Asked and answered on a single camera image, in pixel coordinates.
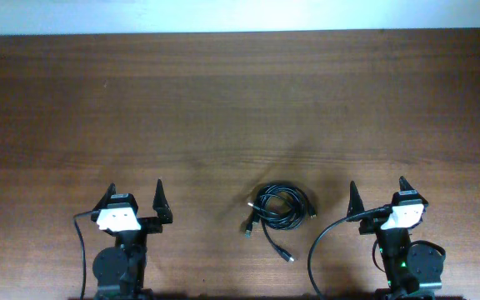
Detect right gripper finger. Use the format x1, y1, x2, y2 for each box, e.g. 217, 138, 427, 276
347, 181, 365, 222
398, 176, 428, 214

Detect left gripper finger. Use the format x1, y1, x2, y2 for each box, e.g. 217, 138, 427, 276
152, 179, 173, 224
91, 182, 117, 221

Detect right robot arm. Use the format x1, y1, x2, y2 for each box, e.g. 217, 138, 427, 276
347, 177, 447, 299

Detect right camera cable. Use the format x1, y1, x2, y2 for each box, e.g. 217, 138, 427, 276
306, 205, 393, 300

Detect left camera cable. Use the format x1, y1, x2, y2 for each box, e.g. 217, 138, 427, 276
72, 210, 99, 300

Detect camera cable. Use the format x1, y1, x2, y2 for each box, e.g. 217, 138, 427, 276
306, 205, 393, 300
72, 210, 99, 300

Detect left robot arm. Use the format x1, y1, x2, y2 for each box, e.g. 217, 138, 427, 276
91, 180, 173, 300

